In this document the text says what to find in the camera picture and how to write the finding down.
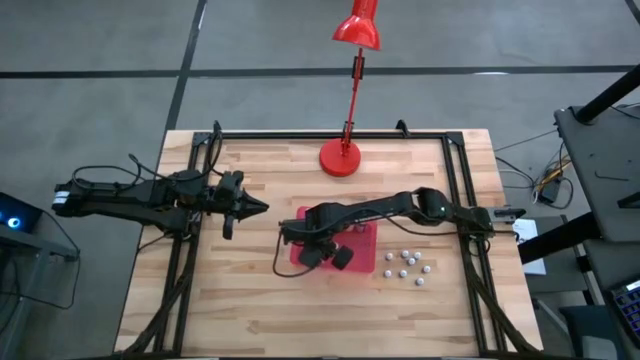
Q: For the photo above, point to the red desk lamp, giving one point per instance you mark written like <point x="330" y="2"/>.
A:
<point x="340" y="157"/>

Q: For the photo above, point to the black power adapter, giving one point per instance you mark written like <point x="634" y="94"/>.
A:
<point x="550" y="190"/>

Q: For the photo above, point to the black computer with blue light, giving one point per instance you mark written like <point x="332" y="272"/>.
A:
<point x="20" y="215"/>

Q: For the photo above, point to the backlit computer keyboard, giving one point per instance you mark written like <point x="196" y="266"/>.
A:
<point x="630" y="310"/>

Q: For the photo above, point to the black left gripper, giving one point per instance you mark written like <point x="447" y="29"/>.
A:
<point x="222" y="204"/>

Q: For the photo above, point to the black aluminium rig frame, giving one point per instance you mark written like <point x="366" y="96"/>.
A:
<point x="325" y="135"/>

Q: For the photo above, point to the grey side table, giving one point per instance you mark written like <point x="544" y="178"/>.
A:
<point x="30" y="245"/>

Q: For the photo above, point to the pink translucent plastic bin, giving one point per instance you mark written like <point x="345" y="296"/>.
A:
<point x="362" y="250"/>

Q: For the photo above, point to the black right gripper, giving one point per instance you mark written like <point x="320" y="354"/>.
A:
<point x="325" y="250"/>

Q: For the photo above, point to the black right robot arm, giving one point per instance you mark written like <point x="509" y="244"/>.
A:
<point x="400" y="202"/>

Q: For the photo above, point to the white paper sheet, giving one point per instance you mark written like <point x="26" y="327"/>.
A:
<point x="527" y="232"/>

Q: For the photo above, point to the dark work desk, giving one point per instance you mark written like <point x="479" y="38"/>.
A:
<point x="610" y="260"/>

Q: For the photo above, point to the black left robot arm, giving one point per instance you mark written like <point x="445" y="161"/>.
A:
<point x="125" y="200"/>

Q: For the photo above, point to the dark metal cart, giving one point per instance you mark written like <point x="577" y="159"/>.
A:
<point x="600" y="160"/>

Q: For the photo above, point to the dark office chair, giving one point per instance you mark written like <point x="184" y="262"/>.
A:
<point x="590" y="330"/>

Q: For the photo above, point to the black round pole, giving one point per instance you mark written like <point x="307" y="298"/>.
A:
<point x="610" y="92"/>

